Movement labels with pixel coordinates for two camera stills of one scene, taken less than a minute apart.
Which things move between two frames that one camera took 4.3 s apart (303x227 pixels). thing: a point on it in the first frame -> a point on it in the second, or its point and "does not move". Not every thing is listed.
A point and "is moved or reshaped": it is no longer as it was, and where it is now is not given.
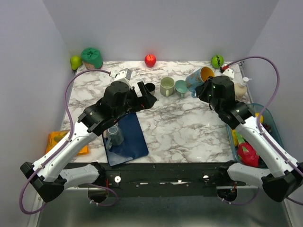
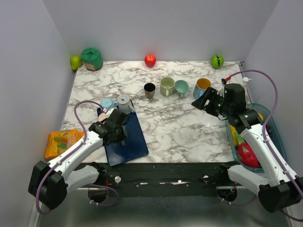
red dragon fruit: x=245 y=152 does not move
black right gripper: x=201 y=89 -> x=211 y=94
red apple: x=150 y=60 does not move
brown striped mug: x=151 y=87 does not move
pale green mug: x=167 y=86 does not move
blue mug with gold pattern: x=197 y=78 is moved or reshaped
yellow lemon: x=261 y=117 does not move
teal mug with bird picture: x=181 y=87 does not move
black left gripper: x=146 y=101 -> x=116 y=140
